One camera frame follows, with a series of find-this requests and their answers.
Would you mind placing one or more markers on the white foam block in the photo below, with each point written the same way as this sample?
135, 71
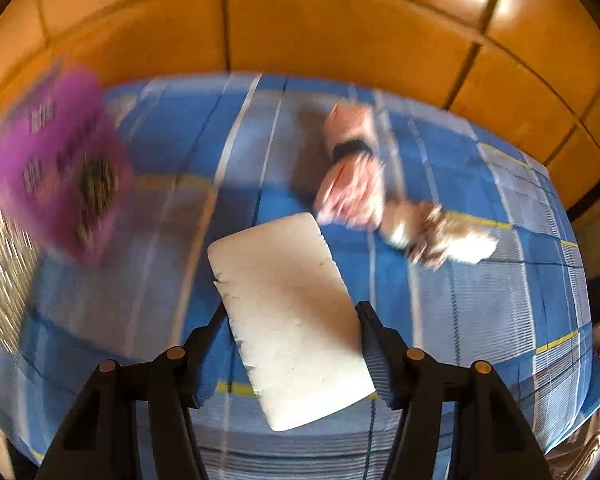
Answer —
290, 320

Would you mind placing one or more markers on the blue plaid bed sheet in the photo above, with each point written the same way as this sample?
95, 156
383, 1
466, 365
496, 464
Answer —
480, 300

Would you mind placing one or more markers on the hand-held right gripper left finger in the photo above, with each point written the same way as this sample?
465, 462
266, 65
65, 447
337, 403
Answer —
215, 355

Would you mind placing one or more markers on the pink rolled towel navy band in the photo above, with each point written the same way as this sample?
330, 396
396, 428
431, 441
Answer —
350, 185

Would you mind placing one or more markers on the pale pink fluffy cloth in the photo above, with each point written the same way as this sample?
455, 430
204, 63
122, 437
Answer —
460, 245

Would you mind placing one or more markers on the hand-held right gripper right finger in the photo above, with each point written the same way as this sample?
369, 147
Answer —
375, 360

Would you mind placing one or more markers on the wooden wardrobe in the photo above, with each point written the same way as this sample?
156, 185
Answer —
330, 25

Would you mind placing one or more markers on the grey woven cloth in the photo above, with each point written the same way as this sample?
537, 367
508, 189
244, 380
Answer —
5, 280

